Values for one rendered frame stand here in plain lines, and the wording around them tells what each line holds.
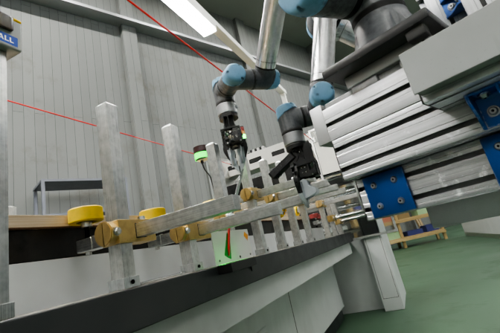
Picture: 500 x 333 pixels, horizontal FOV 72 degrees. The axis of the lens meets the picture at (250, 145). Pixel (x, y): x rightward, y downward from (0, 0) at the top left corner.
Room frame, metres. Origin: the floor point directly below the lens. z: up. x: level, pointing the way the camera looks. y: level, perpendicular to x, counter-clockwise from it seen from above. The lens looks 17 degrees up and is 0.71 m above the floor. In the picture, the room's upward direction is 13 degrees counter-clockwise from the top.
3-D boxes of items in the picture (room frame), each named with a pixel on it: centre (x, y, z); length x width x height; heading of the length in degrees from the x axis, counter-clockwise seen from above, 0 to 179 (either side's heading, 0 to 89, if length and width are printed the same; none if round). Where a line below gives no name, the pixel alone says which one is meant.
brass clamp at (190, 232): (1.01, 0.22, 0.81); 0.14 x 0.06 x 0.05; 159
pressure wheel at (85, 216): (0.85, 0.44, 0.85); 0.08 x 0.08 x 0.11
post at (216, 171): (1.22, 0.14, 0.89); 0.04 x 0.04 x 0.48; 69
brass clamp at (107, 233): (0.78, 0.31, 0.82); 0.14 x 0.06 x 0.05; 159
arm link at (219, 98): (1.20, 0.05, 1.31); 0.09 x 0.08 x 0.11; 25
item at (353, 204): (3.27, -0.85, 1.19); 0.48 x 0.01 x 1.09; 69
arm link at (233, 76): (1.11, 0.00, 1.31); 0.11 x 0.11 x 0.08; 25
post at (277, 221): (1.69, -0.04, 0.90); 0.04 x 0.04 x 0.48; 69
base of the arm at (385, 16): (0.66, -0.34, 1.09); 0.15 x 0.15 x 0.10
